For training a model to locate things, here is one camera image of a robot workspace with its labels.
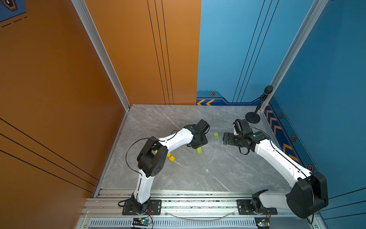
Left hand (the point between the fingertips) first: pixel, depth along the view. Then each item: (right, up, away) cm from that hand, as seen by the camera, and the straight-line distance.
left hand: (205, 141), depth 92 cm
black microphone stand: (+41, +16, +20) cm, 48 cm away
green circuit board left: (-35, -37, -22) cm, 55 cm away
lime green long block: (-4, -6, +1) cm, 7 cm away
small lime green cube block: (+9, +3, +10) cm, 13 cm away
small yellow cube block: (-21, -11, -2) cm, 24 cm away
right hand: (+14, +2, -7) cm, 16 cm away
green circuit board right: (+26, -38, -21) cm, 51 cm away
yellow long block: (-24, -9, -1) cm, 25 cm away
